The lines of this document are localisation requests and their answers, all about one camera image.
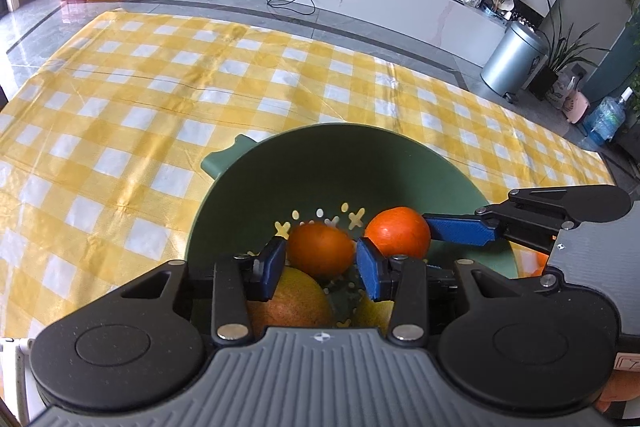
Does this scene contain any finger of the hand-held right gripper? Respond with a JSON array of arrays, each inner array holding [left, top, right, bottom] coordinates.
[[424, 186, 583, 254]]

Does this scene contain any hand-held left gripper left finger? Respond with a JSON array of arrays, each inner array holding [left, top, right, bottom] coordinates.
[[117, 237, 288, 343]]

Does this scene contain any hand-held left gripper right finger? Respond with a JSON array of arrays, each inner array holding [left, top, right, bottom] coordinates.
[[356, 237, 561, 343]]

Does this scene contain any orange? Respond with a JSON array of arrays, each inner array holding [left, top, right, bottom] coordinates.
[[286, 223, 357, 279], [364, 207, 432, 261], [529, 249, 552, 278]]

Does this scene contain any green colander bowl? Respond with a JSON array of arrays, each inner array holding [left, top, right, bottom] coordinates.
[[186, 123, 518, 339]]

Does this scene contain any person's right hand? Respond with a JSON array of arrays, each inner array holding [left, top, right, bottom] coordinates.
[[596, 369, 640, 414]]

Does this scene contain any large yellow-orange fruit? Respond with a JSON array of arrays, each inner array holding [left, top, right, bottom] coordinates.
[[246, 267, 334, 341]]

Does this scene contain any yellow fruit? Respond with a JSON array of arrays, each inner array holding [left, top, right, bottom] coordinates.
[[351, 296, 397, 334]]

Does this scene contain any large blue water bottle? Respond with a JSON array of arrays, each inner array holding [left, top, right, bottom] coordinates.
[[581, 87, 634, 148]]

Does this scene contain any pink plastic object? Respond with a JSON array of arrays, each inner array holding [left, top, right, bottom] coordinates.
[[561, 88, 592, 124]]

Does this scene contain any silver trash can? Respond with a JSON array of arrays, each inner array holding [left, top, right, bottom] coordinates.
[[480, 20, 549, 104]]

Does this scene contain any yellow checked cloth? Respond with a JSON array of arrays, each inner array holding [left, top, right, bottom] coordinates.
[[0, 8, 617, 350]]

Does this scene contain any potted green plant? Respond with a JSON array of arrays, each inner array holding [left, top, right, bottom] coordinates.
[[527, 0, 608, 102]]

